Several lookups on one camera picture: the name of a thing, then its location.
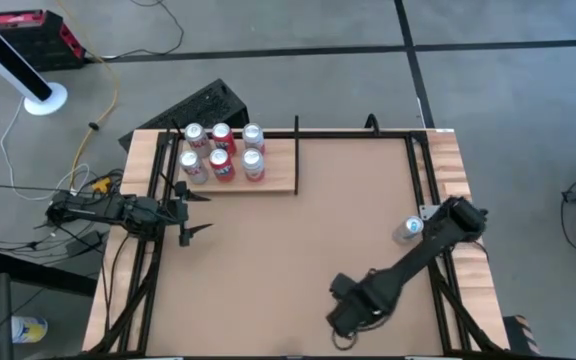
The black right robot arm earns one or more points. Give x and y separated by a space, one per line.
418 255

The black perforated crate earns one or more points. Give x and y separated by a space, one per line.
193 107

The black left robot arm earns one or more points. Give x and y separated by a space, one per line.
98 212

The black table frame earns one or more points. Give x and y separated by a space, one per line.
348 135

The blue Red Bull can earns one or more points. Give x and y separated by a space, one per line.
408 229

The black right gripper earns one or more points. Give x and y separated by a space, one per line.
368 300

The pink Spindrift can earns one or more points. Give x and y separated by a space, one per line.
253 165

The red Fanta strawberry can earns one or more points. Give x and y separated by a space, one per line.
224 137
221 164

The yellow plug connector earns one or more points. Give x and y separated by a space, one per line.
102 184

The red black toolbox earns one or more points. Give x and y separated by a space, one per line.
33 40

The black orange striped block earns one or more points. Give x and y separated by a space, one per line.
520 332

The silver Diet Coke can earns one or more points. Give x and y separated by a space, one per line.
192 167
195 137

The white metal plate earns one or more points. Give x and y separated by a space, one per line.
425 211

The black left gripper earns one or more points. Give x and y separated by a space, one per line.
182 215

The white floor stand pole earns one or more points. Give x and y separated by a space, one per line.
45 100

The wooden shelf board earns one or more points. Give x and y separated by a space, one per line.
278 170

